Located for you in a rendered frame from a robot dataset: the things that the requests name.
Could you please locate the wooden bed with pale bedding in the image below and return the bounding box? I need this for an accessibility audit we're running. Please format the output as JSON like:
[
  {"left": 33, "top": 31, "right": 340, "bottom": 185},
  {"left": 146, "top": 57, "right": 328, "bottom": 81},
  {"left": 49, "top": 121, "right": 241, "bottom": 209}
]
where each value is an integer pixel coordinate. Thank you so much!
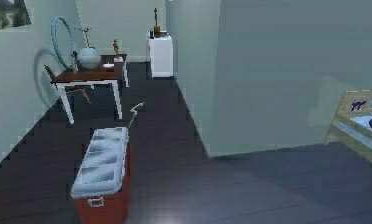
[{"left": 324, "top": 88, "right": 372, "bottom": 168}]

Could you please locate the grey bent rod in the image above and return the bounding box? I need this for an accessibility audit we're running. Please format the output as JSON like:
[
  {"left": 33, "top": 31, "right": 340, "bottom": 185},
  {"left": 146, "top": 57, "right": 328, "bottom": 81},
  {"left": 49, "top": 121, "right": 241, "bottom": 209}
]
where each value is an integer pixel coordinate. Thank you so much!
[{"left": 126, "top": 101, "right": 145, "bottom": 130}]

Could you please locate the white cabinet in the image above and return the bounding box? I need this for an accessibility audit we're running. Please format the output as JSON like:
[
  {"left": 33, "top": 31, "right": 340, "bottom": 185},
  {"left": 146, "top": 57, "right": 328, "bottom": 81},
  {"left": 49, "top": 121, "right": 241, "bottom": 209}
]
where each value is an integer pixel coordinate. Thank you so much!
[{"left": 148, "top": 31, "right": 174, "bottom": 79}]

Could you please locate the tall bronze statuette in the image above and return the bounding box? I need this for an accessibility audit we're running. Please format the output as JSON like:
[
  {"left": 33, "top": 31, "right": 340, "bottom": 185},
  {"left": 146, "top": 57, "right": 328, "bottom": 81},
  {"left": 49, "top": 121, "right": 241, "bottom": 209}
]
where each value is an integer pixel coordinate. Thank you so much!
[{"left": 152, "top": 7, "right": 162, "bottom": 38}]

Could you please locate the small bronze statuette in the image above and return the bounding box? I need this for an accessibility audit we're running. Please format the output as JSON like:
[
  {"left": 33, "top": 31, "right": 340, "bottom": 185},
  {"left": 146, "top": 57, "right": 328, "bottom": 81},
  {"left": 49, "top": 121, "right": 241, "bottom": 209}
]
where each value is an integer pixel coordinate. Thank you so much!
[{"left": 112, "top": 38, "right": 124, "bottom": 63}]

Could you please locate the brown table with white legs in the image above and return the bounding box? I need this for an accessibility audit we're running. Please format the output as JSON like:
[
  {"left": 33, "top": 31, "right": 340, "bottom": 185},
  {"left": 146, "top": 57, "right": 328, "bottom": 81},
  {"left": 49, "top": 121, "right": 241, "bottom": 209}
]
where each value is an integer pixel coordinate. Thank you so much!
[{"left": 51, "top": 54, "right": 130, "bottom": 125}]

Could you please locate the red cooler with white lid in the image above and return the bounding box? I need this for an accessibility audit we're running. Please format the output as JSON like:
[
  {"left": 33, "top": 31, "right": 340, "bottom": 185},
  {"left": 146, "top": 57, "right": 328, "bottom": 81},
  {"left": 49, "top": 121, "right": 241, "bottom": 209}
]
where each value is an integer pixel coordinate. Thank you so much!
[{"left": 70, "top": 126, "right": 132, "bottom": 224}]

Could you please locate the pale round vase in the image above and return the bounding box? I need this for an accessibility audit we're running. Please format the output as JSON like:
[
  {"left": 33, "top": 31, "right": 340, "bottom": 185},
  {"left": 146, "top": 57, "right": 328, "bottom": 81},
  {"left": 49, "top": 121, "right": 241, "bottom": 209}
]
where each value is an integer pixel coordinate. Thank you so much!
[{"left": 76, "top": 27, "right": 102, "bottom": 70}]

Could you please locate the brown wooden chair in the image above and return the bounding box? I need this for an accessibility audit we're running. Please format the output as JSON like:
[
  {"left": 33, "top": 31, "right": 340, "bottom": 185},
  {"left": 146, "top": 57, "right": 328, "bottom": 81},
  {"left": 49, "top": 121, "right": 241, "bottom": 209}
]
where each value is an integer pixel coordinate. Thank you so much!
[{"left": 43, "top": 64, "right": 92, "bottom": 105}]

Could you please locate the blue hoop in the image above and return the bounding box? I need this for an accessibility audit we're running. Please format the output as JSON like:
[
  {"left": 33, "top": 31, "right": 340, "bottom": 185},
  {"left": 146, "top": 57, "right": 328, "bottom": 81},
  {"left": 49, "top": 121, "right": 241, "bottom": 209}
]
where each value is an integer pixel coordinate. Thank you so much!
[{"left": 50, "top": 16, "right": 78, "bottom": 72}]

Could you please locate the framed landscape picture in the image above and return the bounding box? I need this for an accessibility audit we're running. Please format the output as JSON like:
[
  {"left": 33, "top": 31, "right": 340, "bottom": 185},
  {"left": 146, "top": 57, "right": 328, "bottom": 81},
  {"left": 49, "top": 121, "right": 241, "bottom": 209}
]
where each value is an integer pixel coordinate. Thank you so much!
[{"left": 0, "top": 0, "right": 32, "bottom": 31}]

